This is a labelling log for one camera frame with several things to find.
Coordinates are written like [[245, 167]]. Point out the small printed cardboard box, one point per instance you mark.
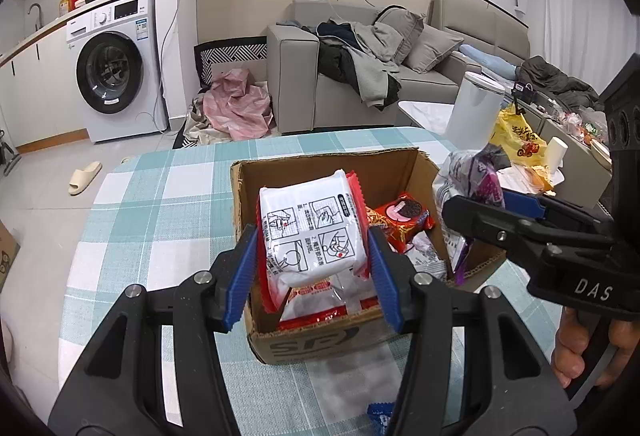
[[7, 256]]

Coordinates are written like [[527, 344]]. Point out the light blue pillow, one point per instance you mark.
[[487, 60]]

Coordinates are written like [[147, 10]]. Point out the stick vacuum cleaner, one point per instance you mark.
[[10, 155]]

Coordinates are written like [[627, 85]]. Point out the beige cushion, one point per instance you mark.
[[432, 50]]

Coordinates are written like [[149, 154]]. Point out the red and white noodle packet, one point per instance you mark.
[[320, 301]]

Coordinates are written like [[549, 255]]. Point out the purple grape candy packet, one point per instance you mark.
[[480, 178], [425, 258]]

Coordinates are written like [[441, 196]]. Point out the grey hoodie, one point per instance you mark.
[[375, 65]]

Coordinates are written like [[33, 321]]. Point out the yellow plastic bag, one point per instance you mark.
[[520, 140]]

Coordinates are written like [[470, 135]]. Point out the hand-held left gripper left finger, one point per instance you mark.
[[240, 276]]

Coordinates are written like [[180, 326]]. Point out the yellow bottle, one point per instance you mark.
[[64, 4]]

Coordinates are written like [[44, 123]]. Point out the red instant noodle packet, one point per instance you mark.
[[310, 226]]

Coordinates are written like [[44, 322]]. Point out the grey cushion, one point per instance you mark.
[[400, 30]]

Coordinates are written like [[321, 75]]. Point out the metal faucet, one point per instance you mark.
[[37, 10]]

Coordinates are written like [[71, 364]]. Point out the dark green jacket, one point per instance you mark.
[[555, 78]]

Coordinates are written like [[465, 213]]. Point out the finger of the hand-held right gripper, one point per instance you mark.
[[520, 202], [480, 218]]

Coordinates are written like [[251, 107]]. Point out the red cookie packet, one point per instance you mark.
[[400, 216]]

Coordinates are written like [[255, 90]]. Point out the white cylindrical bin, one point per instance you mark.
[[472, 110]]

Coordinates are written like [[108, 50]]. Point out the brown cardboard box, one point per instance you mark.
[[310, 346]]

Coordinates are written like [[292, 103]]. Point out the dark clothes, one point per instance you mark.
[[335, 55]]

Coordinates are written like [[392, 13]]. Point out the person's right hand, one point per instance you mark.
[[570, 351]]

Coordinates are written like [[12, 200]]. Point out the beige slipper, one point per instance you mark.
[[85, 178]]

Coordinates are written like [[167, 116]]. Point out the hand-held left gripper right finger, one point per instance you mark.
[[385, 286]]

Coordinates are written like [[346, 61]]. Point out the white paper cup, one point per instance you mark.
[[556, 155]]

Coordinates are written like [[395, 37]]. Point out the blue cookie packet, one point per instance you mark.
[[381, 416]]

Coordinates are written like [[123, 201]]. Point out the orange crispy noodle packet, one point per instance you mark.
[[375, 218]]

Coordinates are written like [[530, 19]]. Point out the teal checkered tablecloth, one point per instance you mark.
[[165, 216]]

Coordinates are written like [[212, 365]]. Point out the white washing machine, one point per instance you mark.
[[115, 70]]

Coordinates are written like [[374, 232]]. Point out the white marble side table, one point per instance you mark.
[[425, 115]]

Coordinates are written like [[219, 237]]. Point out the pink crumpled cloth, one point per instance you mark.
[[240, 110]]

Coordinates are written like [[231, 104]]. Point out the white curtain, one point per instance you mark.
[[570, 5]]

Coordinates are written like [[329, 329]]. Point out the kitchen counter with cabinets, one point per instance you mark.
[[40, 90]]

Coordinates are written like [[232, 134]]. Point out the beige sofa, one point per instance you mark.
[[295, 85]]

